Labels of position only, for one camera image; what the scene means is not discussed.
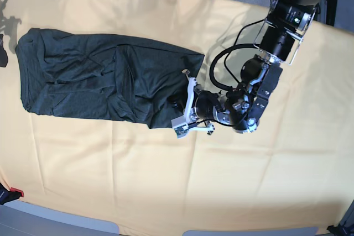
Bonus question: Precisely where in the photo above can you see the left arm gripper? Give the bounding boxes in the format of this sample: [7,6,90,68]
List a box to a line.
[168,69,221,135]

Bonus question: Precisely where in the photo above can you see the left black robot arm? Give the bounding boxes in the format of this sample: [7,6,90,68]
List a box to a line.
[171,0,320,138]

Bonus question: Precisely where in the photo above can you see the red and black clamp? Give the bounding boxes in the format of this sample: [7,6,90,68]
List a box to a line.
[0,184,24,205]

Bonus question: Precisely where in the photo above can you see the yellow table cloth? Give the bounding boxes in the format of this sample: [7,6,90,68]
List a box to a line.
[1,0,353,235]

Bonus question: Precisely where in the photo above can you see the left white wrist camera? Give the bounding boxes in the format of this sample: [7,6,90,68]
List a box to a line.
[171,116,189,139]

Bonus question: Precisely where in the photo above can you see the dark green long-sleeve shirt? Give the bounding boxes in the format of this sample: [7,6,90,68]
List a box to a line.
[15,28,204,129]

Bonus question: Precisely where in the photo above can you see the black clamp right corner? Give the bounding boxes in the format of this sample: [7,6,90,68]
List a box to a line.
[327,224,353,236]

